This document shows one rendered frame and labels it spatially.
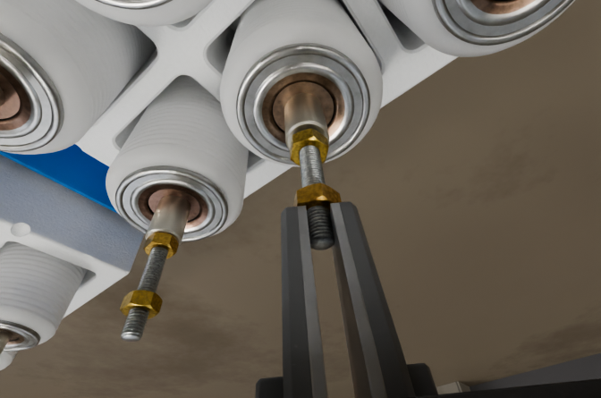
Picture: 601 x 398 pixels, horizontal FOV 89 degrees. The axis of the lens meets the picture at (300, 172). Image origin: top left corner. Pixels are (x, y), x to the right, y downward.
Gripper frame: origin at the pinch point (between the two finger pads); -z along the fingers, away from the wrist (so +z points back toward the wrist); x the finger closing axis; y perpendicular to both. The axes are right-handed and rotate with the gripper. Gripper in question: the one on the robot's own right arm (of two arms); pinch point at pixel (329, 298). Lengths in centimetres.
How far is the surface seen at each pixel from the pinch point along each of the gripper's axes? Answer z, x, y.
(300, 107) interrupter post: -9.6, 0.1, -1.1
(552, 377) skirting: -31, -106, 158
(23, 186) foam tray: -23.2, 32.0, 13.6
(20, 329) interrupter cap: -10.8, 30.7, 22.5
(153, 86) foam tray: -18.3, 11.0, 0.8
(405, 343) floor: -36, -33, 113
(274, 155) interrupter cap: -10.8, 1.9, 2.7
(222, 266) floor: -36, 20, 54
